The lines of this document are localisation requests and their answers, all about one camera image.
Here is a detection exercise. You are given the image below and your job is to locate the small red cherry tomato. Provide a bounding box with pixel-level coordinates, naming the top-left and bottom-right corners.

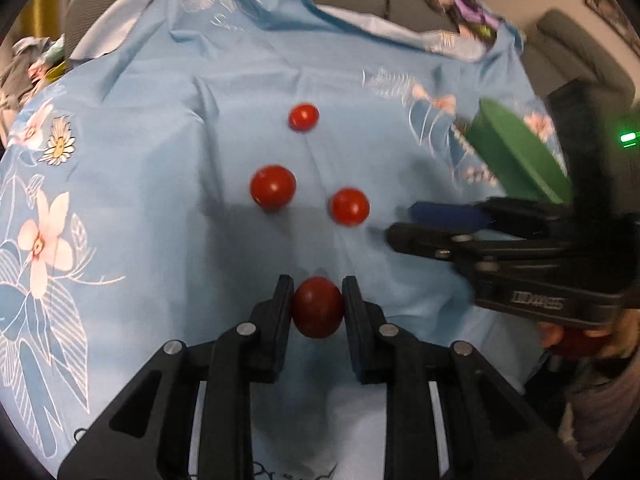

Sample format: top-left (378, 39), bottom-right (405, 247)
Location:
top-left (288, 103), bottom-right (320, 132)

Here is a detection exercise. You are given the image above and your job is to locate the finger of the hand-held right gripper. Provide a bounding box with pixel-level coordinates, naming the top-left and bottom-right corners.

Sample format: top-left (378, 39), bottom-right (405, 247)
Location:
top-left (409, 197), bottom-right (577, 237)
top-left (385, 223), bottom-right (507, 262)

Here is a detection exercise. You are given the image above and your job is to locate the person's right hand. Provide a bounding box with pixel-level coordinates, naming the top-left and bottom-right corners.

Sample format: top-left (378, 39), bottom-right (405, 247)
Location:
top-left (540, 322), bottom-right (622, 359)

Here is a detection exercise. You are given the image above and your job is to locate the yellow patterned curtain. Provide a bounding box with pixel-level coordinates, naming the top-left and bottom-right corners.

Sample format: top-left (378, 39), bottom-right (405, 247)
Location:
top-left (30, 0), bottom-right (76, 41)

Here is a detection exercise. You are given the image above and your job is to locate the purple printed bag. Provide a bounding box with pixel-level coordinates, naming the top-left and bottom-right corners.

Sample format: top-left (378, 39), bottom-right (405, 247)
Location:
top-left (450, 0), bottom-right (501, 41)

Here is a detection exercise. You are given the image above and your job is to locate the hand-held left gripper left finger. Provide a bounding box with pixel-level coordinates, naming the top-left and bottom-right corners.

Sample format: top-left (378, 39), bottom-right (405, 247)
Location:
top-left (57, 275), bottom-right (296, 480)

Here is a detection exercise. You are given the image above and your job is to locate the green plastic bowl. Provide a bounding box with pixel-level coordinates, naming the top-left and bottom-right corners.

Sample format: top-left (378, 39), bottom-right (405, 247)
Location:
top-left (465, 98), bottom-right (573, 204)

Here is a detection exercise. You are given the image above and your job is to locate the ornate wall picture frame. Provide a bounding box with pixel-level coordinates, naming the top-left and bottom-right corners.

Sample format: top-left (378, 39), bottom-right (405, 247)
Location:
top-left (585, 0), bottom-right (640, 56)

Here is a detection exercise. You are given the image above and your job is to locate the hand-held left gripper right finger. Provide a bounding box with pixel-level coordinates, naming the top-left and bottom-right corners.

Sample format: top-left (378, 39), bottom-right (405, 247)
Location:
top-left (341, 275), bottom-right (583, 480)

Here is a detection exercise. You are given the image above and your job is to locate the light blue floral blanket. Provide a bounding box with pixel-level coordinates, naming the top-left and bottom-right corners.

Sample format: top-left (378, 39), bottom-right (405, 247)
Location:
top-left (0, 0), bottom-right (573, 480)

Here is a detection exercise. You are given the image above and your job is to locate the pile of crumpled clothes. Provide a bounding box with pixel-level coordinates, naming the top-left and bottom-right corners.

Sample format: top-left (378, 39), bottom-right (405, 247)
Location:
top-left (0, 35), bottom-right (68, 131)

